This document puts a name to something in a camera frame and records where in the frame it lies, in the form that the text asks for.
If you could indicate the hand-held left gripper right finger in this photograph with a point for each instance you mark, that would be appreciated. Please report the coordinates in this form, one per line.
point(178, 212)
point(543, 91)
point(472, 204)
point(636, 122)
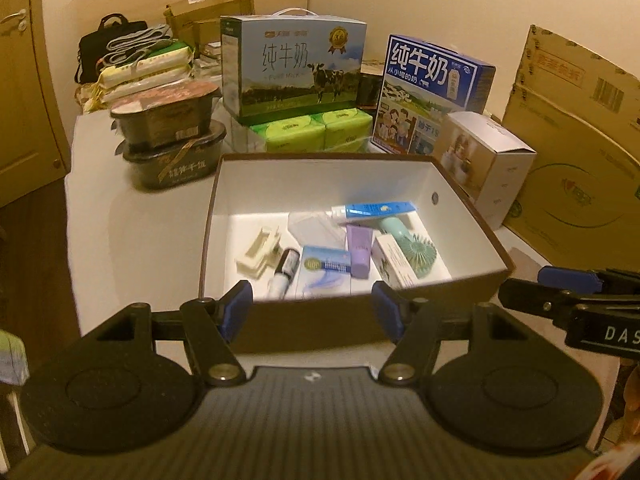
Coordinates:
point(387, 310)

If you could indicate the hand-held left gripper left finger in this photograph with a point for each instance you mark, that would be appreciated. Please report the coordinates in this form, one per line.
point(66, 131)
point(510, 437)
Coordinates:
point(235, 310)

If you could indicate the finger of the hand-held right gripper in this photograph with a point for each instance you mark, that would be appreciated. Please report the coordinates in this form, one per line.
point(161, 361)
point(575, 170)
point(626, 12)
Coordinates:
point(530, 297)
point(565, 276)

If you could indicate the small white printed box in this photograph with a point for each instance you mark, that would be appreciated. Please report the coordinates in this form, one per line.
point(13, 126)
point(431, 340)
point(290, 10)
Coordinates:
point(395, 262)

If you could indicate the cream hair claw clip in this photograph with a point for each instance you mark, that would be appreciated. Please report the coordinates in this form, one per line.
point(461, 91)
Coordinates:
point(255, 255)

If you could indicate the brown spray bottle white cap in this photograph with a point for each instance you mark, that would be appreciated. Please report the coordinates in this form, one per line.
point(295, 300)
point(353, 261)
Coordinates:
point(282, 275)

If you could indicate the mint green handheld fan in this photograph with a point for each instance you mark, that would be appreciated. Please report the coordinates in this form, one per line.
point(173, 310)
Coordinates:
point(417, 255)

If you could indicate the purple tube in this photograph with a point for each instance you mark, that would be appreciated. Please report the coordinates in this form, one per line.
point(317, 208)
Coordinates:
point(361, 252)

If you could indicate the brown cardboard box white inside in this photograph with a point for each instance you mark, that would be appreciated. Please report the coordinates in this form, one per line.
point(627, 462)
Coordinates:
point(300, 325)

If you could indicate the blue printed packet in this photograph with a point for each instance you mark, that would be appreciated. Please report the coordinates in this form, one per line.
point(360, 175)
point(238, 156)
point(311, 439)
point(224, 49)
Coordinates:
point(322, 270)

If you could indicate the blue white toothpaste tube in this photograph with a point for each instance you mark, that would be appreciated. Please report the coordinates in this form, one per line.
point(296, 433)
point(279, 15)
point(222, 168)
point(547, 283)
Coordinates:
point(375, 210)

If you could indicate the clear plastic case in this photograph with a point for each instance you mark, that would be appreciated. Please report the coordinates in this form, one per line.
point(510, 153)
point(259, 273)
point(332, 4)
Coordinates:
point(312, 227)

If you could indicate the large brown cardboard carton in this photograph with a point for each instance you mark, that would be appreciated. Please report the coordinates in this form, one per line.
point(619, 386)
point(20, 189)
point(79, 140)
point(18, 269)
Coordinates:
point(575, 160)

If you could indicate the white product box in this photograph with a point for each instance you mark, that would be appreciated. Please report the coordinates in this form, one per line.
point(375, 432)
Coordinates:
point(490, 170)

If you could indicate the pink white object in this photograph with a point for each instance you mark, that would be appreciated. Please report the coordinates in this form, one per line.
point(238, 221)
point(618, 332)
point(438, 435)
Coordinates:
point(617, 465)

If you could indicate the dark instant rice bowl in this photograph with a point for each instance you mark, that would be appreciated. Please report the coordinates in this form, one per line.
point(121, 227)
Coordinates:
point(160, 115)
point(170, 165)

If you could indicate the dark brown jar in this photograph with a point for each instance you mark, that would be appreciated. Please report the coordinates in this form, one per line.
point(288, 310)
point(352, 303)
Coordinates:
point(371, 90)

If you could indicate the blue milk carton box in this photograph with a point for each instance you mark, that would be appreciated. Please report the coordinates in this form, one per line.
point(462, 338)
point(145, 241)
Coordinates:
point(425, 90)

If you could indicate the green blue patchwork cloth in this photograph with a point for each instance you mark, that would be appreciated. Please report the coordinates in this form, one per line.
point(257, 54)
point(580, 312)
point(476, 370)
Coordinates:
point(12, 357)

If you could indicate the yellow white tissue pack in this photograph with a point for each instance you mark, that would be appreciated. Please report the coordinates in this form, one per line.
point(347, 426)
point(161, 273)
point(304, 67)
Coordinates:
point(170, 52)
point(135, 92)
point(145, 72)

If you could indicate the green milk carton box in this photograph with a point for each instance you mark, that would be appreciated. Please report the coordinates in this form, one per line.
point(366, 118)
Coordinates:
point(285, 65)

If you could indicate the grey hanger bundle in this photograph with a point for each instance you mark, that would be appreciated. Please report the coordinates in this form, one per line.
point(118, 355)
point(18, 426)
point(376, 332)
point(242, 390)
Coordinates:
point(135, 42)

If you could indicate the beige wardrobe door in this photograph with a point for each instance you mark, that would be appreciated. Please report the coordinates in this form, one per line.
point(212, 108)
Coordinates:
point(25, 110)

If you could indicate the black bag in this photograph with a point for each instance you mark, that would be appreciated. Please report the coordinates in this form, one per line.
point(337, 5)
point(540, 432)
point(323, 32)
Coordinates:
point(95, 45)

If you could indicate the brown shipping carton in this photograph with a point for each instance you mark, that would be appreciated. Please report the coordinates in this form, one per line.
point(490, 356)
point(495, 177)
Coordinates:
point(210, 7)

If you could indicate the light wooden headboard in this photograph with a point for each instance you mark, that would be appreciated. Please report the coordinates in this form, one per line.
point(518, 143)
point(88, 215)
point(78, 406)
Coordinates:
point(125, 0)

